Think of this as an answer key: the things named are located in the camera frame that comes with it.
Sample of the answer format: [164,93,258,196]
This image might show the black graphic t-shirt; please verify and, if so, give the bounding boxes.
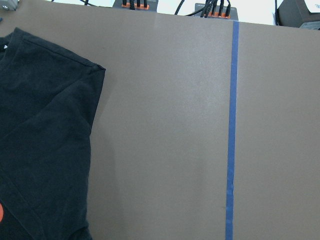
[0,28,106,240]

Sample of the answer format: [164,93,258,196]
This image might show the brown paper table mat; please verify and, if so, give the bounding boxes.
[0,0,320,240]

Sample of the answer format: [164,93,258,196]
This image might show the orange usb hub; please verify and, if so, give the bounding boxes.
[112,0,159,12]
[190,0,239,21]

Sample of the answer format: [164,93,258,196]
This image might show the dark brown box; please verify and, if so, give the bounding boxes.
[276,0,320,30]

